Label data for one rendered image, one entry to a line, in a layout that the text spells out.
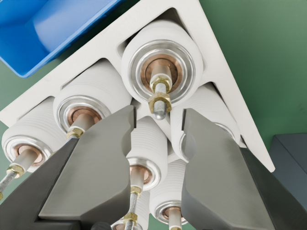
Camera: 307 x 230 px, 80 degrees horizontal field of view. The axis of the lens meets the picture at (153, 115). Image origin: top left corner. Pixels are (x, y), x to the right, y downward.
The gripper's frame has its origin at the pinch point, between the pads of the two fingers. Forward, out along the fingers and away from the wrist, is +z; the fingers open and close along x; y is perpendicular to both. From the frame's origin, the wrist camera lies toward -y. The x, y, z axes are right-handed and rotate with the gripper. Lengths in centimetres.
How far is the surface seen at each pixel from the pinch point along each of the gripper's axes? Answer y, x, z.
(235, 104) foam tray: 7.5, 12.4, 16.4
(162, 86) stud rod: 0.2, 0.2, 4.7
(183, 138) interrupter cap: 9.1, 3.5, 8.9
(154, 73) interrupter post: -0.2, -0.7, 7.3
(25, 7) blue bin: -4.8, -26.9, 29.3
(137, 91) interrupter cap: 2.7, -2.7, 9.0
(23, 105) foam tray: 9.7, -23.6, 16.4
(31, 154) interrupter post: 13.4, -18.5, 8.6
